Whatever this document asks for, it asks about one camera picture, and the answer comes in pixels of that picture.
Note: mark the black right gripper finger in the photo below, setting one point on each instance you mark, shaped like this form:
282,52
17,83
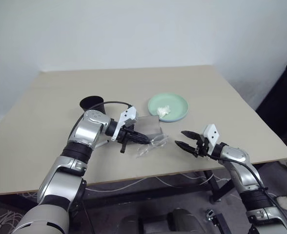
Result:
191,134
185,145

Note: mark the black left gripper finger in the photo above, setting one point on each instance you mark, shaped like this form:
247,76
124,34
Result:
138,134
141,140

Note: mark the black case with orange tag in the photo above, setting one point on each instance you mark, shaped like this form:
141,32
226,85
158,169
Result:
280,109

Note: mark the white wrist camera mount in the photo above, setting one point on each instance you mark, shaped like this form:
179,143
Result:
128,113
211,136

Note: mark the dark rounded shape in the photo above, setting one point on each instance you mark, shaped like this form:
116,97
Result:
185,221

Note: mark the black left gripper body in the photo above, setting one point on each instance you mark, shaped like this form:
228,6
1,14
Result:
124,136

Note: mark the clear plastic bag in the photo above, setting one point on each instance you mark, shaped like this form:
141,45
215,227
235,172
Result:
155,142

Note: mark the white crumpled tissue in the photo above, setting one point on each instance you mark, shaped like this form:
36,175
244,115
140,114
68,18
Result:
163,111

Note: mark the black metal table frame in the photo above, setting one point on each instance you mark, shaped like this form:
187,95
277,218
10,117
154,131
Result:
158,193

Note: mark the white marker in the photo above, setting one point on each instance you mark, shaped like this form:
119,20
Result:
103,143

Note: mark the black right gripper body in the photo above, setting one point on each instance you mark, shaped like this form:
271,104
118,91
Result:
202,147

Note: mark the black cup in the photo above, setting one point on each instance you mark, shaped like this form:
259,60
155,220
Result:
92,103

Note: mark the black metal bar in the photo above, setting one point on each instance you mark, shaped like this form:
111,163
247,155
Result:
221,224

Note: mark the small silver clamp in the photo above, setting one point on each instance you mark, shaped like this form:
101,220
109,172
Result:
209,214

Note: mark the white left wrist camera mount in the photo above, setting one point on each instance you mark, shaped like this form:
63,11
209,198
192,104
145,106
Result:
128,113

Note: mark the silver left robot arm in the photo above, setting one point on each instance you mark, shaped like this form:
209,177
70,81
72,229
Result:
60,175

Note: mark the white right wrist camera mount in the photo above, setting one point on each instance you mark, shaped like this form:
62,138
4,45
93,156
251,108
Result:
211,136

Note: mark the light green plate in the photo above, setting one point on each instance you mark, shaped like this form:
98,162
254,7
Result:
175,104

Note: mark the grey glasses case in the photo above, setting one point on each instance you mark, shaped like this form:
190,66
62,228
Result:
149,125

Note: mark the white cloth on floor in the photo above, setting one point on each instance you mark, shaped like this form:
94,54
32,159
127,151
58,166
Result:
286,202

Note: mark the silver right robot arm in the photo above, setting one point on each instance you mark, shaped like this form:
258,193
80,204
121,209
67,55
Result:
243,170

